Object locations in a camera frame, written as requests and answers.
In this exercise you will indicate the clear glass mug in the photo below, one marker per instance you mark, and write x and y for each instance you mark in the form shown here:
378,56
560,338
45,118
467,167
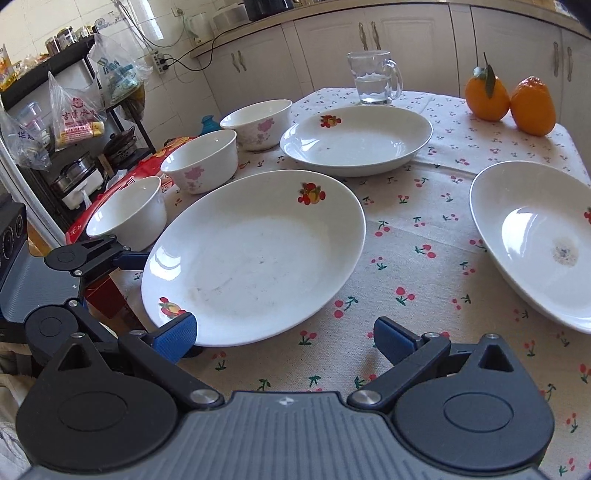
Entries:
374,78

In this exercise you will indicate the white ceramic bowl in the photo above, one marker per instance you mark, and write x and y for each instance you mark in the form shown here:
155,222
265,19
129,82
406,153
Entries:
134,221

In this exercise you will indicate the white electric kettle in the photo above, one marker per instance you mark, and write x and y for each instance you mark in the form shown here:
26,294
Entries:
198,27

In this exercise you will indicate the clear bag with blue packets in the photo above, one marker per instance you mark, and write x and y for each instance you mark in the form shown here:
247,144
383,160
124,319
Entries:
117,69

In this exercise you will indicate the clear bag with cups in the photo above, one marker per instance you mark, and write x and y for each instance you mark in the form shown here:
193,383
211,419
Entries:
23,134

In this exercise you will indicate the white stacked containers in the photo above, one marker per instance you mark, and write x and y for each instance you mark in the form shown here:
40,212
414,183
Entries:
231,16

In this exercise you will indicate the white steamer pot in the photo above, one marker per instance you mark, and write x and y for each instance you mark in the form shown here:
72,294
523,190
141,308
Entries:
78,194

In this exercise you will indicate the white pink-floral bowl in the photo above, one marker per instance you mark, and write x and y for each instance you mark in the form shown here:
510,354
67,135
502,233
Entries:
203,166
258,127

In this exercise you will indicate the glass jar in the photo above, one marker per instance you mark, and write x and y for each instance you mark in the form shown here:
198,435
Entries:
55,45
70,37

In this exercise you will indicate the blue thermos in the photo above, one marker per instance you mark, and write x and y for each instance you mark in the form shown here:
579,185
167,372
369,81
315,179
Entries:
210,125

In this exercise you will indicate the white kitchen cabinets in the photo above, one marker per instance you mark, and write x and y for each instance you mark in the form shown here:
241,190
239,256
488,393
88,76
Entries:
323,46

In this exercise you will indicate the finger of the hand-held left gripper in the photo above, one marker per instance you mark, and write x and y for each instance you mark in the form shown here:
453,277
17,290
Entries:
94,330
134,261

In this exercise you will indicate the red-print plastic bag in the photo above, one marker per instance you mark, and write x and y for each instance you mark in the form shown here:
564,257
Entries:
78,115

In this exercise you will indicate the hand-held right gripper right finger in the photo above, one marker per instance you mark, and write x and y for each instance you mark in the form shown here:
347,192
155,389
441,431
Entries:
392,340

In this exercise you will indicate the yellow oil bottle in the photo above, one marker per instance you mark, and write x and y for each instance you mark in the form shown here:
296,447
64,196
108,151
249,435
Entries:
7,69

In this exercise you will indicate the black countertop appliance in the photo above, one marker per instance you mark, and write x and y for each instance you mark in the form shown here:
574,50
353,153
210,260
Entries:
268,8

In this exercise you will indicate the black shelf rack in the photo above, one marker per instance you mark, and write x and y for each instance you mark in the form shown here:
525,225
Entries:
27,82

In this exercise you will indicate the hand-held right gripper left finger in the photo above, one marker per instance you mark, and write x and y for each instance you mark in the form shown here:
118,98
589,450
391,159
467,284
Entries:
178,336

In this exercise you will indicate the red printed gift box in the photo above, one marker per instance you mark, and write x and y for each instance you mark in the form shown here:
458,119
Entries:
143,168

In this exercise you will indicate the orange without leaf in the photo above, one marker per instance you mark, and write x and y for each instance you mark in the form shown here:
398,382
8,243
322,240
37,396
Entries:
533,108

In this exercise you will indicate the cherry-print tablecloth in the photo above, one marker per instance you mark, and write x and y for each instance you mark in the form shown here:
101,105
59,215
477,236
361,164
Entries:
415,277

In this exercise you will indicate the orange with leaf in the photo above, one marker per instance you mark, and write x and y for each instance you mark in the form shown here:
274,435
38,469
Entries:
485,99

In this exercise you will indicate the white power strip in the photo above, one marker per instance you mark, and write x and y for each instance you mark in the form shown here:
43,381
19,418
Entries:
161,62

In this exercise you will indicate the white fruit-print plate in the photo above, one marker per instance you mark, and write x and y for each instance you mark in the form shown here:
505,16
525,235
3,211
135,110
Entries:
355,138
521,230
258,258

